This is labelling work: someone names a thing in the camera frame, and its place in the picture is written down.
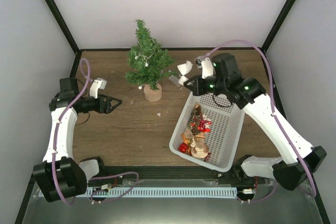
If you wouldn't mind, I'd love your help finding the wooden snowman ornament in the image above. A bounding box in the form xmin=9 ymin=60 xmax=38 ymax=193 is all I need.
xmin=190 ymin=132 xmax=209 ymax=159

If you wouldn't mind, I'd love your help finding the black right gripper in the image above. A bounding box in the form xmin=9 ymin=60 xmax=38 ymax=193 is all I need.
xmin=185 ymin=75 xmax=227 ymax=97

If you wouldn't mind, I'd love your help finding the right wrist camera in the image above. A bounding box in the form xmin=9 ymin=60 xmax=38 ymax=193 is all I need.
xmin=195 ymin=56 xmax=215 ymax=79

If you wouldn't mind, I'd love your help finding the clear battery box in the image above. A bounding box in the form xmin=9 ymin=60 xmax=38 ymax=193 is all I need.
xmin=169 ymin=75 xmax=183 ymax=87

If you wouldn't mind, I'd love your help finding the white ball light string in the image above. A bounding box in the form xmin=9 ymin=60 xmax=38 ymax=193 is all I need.
xmin=133 ymin=39 xmax=158 ymax=89

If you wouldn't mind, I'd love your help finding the light blue cable duct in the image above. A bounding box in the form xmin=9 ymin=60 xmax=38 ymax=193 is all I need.
xmin=38 ymin=187 xmax=238 ymax=198

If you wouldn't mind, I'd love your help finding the white perforated plastic basket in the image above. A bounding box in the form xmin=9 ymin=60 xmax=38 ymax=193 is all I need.
xmin=169 ymin=93 xmax=245 ymax=173

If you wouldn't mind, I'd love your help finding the white ribbon bow ornament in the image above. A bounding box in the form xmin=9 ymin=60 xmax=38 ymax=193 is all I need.
xmin=177 ymin=60 xmax=193 ymax=86

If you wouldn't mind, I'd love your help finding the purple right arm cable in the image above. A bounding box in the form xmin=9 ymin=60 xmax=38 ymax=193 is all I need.
xmin=201 ymin=39 xmax=317 ymax=203

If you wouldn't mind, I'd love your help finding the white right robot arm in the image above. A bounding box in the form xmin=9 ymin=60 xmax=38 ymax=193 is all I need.
xmin=179 ymin=53 xmax=327 ymax=190

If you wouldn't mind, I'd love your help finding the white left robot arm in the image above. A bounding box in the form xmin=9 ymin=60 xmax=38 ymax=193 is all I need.
xmin=33 ymin=78 xmax=122 ymax=202

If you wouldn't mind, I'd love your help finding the small green christmas tree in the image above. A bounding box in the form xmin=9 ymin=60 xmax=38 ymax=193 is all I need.
xmin=125 ymin=19 xmax=178 ymax=102

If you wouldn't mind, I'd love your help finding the red foil gift ornament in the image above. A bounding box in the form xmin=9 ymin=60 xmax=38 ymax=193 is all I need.
xmin=178 ymin=143 xmax=190 ymax=154

